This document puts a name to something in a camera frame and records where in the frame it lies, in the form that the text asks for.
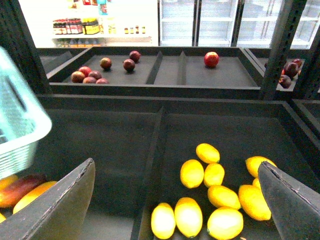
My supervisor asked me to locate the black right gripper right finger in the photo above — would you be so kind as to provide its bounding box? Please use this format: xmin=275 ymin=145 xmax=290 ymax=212
xmin=258 ymin=161 xmax=320 ymax=240

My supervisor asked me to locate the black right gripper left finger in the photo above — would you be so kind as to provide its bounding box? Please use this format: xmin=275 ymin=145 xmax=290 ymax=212
xmin=0 ymin=158 xmax=96 ymax=240

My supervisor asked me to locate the yellow lemon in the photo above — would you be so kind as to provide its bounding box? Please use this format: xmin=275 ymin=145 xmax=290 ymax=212
xmin=203 ymin=163 xmax=225 ymax=188
xmin=238 ymin=184 xmax=272 ymax=221
xmin=150 ymin=202 xmax=176 ymax=240
xmin=174 ymin=197 xmax=203 ymax=238
xmin=207 ymin=206 xmax=244 ymax=240
xmin=207 ymin=185 xmax=241 ymax=210
xmin=252 ymin=178 xmax=262 ymax=191
xmin=180 ymin=159 xmax=204 ymax=189
xmin=245 ymin=156 xmax=277 ymax=178
xmin=195 ymin=143 xmax=221 ymax=164

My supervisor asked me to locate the light blue plastic basket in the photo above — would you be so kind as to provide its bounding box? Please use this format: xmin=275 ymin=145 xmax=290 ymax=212
xmin=0 ymin=48 xmax=52 ymax=179

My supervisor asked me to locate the red yellow mango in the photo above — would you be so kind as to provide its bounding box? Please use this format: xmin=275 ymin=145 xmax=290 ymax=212
xmin=0 ymin=174 xmax=47 ymax=208

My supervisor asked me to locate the black lower fruit tray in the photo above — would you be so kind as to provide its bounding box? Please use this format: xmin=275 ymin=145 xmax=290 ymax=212
xmin=24 ymin=95 xmax=320 ymax=240

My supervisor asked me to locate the black fruit tray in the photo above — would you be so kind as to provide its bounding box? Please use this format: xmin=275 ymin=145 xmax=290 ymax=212
xmin=24 ymin=95 xmax=320 ymax=240
xmin=48 ymin=47 xmax=264 ymax=99

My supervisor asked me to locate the dark red fruit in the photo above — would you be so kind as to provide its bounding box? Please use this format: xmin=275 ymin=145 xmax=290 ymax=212
xmin=292 ymin=58 xmax=303 ymax=68
xmin=283 ymin=62 xmax=299 ymax=79
xmin=278 ymin=75 xmax=292 ymax=89

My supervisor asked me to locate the black upper fruit tray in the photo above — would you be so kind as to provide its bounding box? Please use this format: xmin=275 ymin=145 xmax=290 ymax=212
xmin=48 ymin=47 xmax=264 ymax=99

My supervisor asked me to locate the red apple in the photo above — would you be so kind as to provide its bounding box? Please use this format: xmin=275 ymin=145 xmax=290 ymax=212
xmin=203 ymin=51 xmax=219 ymax=68

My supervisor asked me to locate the white goods shelf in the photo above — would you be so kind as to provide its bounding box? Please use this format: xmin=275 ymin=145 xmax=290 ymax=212
xmin=19 ymin=0 xmax=159 ymax=48

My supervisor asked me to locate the glass door fridge row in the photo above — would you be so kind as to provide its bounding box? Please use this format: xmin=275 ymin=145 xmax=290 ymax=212
xmin=157 ymin=0 xmax=320 ymax=50

